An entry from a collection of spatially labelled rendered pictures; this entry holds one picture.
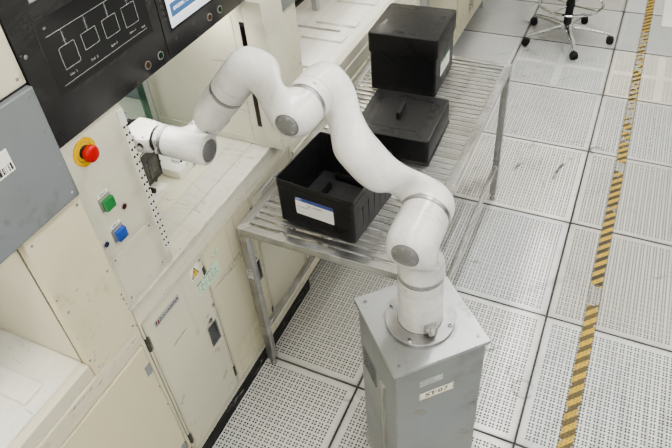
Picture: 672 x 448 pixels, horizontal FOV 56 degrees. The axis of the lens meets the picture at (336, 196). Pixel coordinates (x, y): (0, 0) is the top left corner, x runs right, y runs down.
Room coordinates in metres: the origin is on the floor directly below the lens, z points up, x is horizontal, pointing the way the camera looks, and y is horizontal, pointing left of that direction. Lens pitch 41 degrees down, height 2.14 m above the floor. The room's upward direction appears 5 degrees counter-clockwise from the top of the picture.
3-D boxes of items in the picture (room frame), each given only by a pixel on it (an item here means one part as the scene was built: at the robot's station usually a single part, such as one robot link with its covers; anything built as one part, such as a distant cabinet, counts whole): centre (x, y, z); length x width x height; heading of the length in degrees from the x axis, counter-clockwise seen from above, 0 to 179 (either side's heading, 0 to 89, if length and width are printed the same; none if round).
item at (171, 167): (1.77, 0.55, 0.89); 0.22 x 0.21 x 0.04; 62
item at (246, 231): (1.92, -0.24, 0.38); 1.30 x 0.60 x 0.76; 152
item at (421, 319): (1.06, -0.20, 0.85); 0.19 x 0.19 x 0.18
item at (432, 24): (2.33, -0.37, 0.89); 0.29 x 0.29 x 0.25; 64
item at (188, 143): (1.37, 0.37, 1.19); 0.13 x 0.09 x 0.08; 62
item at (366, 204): (1.55, -0.01, 0.85); 0.28 x 0.28 x 0.17; 57
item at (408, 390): (1.06, -0.20, 0.38); 0.28 x 0.28 x 0.76; 17
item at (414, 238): (1.03, -0.18, 1.07); 0.19 x 0.12 x 0.24; 152
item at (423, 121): (1.91, -0.27, 0.83); 0.29 x 0.29 x 0.13; 63
